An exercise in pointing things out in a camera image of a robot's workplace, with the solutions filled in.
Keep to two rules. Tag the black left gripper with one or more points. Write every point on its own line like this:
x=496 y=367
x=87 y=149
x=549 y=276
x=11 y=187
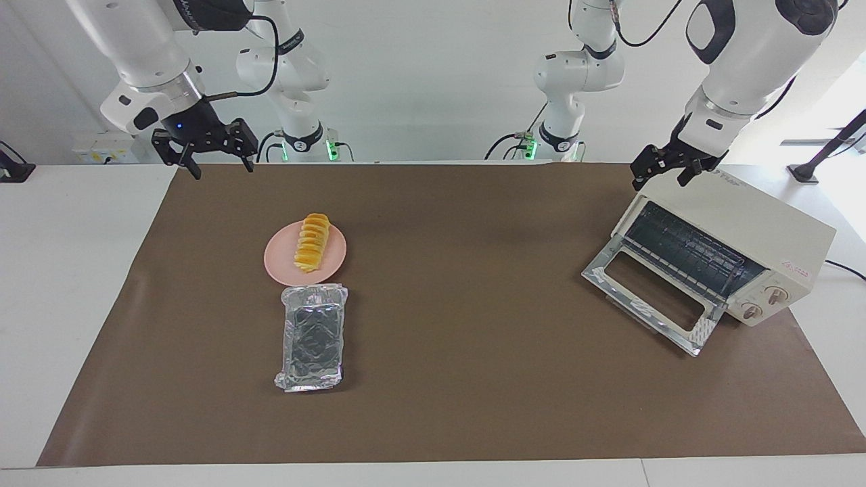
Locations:
x=670 y=157

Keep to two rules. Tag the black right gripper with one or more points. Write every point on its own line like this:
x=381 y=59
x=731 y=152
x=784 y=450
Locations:
x=199 y=135

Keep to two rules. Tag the sliced yellow bread loaf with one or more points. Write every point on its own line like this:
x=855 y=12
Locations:
x=311 y=243

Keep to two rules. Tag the aluminium foil tray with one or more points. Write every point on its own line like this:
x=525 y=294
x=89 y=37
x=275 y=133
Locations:
x=312 y=338

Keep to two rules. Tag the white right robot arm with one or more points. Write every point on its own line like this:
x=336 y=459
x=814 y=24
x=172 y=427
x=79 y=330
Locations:
x=149 y=47

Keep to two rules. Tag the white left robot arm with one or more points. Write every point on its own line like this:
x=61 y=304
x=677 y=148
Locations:
x=744 y=61

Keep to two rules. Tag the cream toaster oven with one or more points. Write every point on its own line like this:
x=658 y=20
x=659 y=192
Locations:
x=751 y=216

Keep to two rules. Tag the glass oven door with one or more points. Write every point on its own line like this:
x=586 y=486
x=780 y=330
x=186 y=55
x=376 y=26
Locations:
x=609 y=277

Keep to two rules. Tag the cream oven knob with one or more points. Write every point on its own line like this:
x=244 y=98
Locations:
x=778 y=295
x=751 y=311

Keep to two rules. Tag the pink round plate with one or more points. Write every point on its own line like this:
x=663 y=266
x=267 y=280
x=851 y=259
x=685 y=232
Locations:
x=281 y=260

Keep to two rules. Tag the black clamp base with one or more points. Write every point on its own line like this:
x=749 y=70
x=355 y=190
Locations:
x=13 y=169

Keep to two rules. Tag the brown table mat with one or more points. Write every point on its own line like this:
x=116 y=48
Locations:
x=473 y=392

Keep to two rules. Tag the white wall socket box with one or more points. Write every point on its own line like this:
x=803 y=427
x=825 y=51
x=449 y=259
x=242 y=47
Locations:
x=101 y=149

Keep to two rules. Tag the black camera stand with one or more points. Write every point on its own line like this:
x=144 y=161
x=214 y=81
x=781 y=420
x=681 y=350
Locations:
x=822 y=157

